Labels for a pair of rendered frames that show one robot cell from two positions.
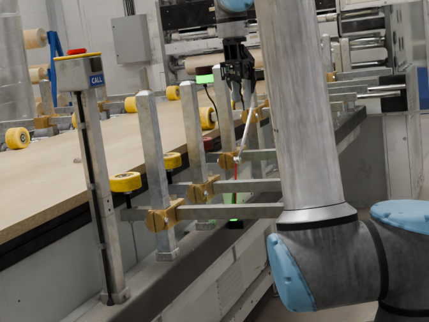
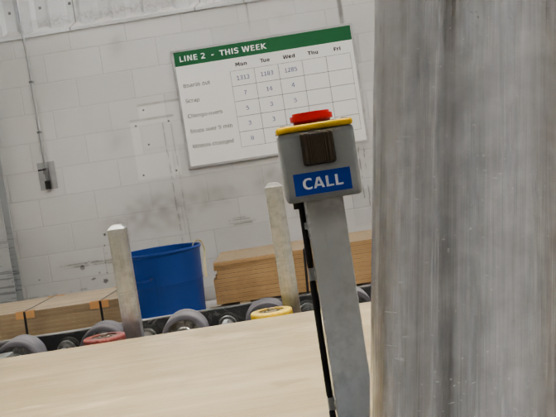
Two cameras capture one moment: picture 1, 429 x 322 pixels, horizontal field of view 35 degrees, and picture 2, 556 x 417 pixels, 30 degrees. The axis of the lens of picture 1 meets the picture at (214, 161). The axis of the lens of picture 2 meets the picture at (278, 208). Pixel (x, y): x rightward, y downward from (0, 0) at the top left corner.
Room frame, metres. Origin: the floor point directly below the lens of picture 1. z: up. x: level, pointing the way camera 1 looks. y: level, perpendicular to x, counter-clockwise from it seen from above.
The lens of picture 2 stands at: (0.96, -0.64, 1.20)
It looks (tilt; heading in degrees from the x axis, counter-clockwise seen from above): 3 degrees down; 67
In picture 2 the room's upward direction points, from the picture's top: 9 degrees counter-clockwise
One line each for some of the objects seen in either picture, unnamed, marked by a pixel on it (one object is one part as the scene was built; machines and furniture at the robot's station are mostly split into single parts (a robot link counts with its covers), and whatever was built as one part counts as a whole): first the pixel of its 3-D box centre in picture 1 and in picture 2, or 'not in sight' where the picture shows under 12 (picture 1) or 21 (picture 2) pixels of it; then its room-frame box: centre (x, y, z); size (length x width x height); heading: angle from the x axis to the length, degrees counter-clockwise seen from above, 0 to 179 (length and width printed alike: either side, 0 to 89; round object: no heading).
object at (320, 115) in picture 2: (76, 53); (311, 121); (1.39, 0.24, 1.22); 0.04 x 0.04 x 0.02
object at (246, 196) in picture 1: (238, 190); not in sight; (2.05, -0.06, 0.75); 0.26 x 0.01 x 0.10; 157
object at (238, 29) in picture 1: (233, 30); not in sight; (2.01, -0.10, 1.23); 0.10 x 0.09 x 0.05; 67
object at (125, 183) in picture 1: (127, 195); not in sight; (1.71, 0.23, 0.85); 0.08 x 0.08 x 0.11
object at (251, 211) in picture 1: (200, 213); not in sight; (1.63, 0.05, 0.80); 0.44 x 0.03 x 0.04; 67
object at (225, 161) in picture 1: (232, 157); not in sight; (2.11, -0.06, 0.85); 0.14 x 0.06 x 0.05; 157
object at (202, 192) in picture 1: (204, 188); not in sight; (1.88, 0.04, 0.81); 0.14 x 0.06 x 0.05; 157
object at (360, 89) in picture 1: (306, 93); not in sight; (2.80, -0.41, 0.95); 0.50 x 0.04 x 0.04; 67
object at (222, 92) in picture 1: (228, 142); not in sight; (2.09, -0.05, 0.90); 0.04 x 0.04 x 0.48; 67
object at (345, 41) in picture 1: (349, 80); not in sight; (3.93, -0.83, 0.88); 0.04 x 0.04 x 0.48; 67
